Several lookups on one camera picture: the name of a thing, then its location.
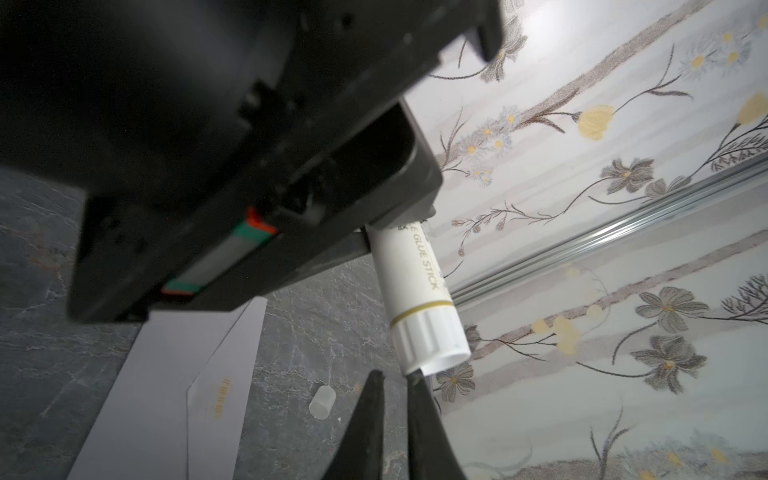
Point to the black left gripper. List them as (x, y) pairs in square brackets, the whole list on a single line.
[(228, 149)]

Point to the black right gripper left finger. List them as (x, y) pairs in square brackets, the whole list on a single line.
[(360, 453)]

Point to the white glue stick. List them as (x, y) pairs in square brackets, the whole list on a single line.
[(427, 333)]

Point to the white glue stick cap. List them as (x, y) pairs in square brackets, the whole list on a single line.
[(322, 402)]

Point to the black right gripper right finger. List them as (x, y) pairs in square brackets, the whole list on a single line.
[(430, 455)]

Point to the grey paper envelope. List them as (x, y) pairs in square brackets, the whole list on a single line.
[(177, 407)]

